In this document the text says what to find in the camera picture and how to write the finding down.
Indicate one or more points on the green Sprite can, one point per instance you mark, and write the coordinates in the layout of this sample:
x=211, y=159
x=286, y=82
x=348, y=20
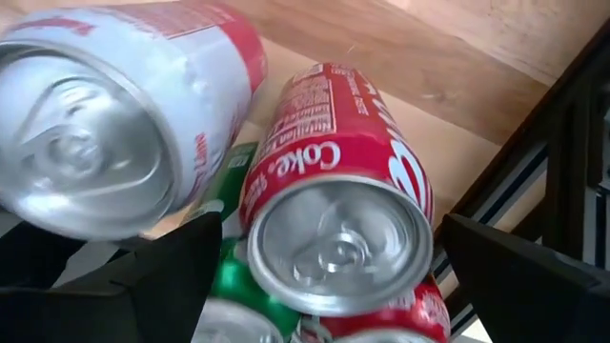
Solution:
x=238, y=281

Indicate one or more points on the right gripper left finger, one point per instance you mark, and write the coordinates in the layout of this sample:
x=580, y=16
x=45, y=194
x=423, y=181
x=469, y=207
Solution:
x=157, y=295

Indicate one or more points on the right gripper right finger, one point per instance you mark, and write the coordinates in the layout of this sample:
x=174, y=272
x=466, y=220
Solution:
x=524, y=305

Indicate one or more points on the red Coca-Cola can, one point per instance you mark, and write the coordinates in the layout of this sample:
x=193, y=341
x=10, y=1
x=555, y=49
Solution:
x=419, y=309
x=333, y=143

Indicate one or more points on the black aluminium table frame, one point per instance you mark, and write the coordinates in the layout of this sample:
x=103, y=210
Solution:
x=567, y=143

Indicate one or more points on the white and red soda can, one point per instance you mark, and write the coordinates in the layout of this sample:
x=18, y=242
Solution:
x=119, y=119

